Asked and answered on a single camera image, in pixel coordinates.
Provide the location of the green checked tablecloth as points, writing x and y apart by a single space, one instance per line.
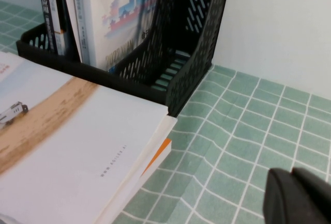
245 131

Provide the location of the orange cover book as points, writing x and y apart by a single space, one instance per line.
160 149

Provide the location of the black mesh book holder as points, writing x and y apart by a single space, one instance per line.
196 79

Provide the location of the black spine robotics book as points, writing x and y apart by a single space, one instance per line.
46 14

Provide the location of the large white cover book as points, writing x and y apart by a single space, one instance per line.
108 14

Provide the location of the white spine automotive book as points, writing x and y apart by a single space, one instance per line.
80 14

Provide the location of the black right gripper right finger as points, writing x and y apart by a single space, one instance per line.
315 187

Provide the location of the grey spine book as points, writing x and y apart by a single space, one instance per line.
59 43

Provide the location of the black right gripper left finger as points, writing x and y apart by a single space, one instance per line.
282 200

